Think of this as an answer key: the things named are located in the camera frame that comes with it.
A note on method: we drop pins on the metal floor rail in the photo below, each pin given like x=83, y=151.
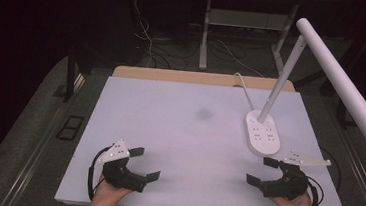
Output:
x=31, y=166
x=364, y=185

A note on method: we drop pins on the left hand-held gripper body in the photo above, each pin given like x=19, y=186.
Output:
x=121, y=174

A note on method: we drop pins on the dark metal stand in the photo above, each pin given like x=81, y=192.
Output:
x=340, y=111

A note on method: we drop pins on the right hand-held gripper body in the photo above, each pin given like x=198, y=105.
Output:
x=290, y=186

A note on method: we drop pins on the white table board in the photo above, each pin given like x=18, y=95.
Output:
x=184, y=143

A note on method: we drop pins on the white metal frame desk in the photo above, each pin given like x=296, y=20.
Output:
x=203, y=51

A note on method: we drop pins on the black rectangular floor frame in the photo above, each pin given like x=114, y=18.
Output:
x=70, y=128

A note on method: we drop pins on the black metal stand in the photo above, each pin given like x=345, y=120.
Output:
x=70, y=79

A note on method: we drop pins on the white desk lamp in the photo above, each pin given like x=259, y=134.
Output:
x=263, y=140

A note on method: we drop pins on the person's left hand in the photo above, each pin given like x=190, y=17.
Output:
x=106, y=195

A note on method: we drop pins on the wooden table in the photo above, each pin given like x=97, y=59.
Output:
x=173, y=76

